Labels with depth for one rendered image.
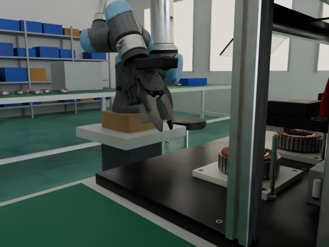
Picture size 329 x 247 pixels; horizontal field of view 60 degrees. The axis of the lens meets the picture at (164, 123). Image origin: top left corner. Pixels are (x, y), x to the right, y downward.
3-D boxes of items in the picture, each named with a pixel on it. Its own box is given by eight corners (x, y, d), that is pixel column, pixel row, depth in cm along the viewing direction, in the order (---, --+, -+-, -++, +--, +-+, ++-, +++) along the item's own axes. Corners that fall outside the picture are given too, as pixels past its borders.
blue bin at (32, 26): (14, 33, 607) (13, 22, 603) (35, 35, 635) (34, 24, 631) (21, 31, 576) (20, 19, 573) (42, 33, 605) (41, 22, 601)
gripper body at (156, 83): (150, 106, 78) (135, 67, 80) (169, 91, 72) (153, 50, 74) (128, 108, 73) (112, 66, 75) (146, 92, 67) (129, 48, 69)
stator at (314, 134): (265, 146, 72) (266, 132, 71) (287, 139, 79) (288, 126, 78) (311, 156, 63) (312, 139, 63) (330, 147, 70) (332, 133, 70)
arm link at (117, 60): (123, 85, 121) (122, 52, 119) (152, 86, 117) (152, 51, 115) (109, 86, 110) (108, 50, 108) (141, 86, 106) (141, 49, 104)
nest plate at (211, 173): (192, 176, 55) (192, 169, 54) (234, 159, 65) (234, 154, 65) (266, 201, 44) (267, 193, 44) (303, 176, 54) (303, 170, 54)
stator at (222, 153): (206, 169, 54) (206, 151, 54) (237, 158, 62) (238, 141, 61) (261, 186, 47) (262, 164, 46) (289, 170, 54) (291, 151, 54)
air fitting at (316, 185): (310, 199, 42) (312, 179, 41) (313, 196, 43) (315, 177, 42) (318, 201, 41) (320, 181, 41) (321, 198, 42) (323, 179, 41)
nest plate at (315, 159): (254, 152, 71) (254, 147, 71) (280, 141, 82) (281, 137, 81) (319, 165, 61) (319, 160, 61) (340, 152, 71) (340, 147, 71)
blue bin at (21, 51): (10, 57, 606) (10, 48, 602) (28, 58, 631) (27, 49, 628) (18, 56, 577) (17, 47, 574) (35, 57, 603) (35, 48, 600)
